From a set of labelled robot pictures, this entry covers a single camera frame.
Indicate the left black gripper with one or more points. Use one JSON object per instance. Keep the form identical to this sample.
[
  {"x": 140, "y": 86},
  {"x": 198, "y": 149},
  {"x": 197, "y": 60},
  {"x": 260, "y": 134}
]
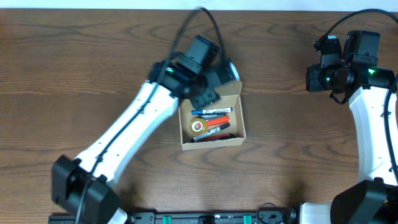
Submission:
[{"x": 207, "y": 96}]

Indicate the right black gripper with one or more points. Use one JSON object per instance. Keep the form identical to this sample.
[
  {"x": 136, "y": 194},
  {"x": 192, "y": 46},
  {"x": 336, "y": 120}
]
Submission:
[{"x": 315, "y": 78}]

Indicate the blue whiteboard marker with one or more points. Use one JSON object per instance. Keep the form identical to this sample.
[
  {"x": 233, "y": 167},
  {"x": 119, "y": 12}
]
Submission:
[{"x": 212, "y": 111}]

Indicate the red stapler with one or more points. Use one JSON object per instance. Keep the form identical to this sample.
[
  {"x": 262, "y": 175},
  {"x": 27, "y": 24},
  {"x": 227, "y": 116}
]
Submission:
[{"x": 214, "y": 121}]

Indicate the yellow tape roll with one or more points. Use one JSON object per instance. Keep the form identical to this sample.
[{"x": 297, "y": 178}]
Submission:
[{"x": 198, "y": 126}]

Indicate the cardboard box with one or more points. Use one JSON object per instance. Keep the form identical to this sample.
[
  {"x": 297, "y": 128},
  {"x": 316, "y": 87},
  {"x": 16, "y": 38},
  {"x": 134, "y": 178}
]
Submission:
[{"x": 229, "y": 97}]

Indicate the black marker pen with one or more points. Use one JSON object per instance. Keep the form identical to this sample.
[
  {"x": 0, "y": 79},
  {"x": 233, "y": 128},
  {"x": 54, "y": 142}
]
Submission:
[{"x": 210, "y": 132}]

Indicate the red utility knife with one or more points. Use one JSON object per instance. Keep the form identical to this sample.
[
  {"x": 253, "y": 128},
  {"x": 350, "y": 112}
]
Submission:
[{"x": 218, "y": 137}]

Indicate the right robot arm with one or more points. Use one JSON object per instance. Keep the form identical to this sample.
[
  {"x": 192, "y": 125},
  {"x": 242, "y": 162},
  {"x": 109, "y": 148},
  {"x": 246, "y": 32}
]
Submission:
[{"x": 351, "y": 69}]

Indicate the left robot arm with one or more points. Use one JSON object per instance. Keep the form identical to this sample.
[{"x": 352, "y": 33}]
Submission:
[{"x": 84, "y": 186}]

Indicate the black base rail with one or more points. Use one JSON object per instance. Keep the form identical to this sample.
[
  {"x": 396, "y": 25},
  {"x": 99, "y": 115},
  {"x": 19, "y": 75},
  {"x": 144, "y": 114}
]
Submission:
[{"x": 266, "y": 213}]

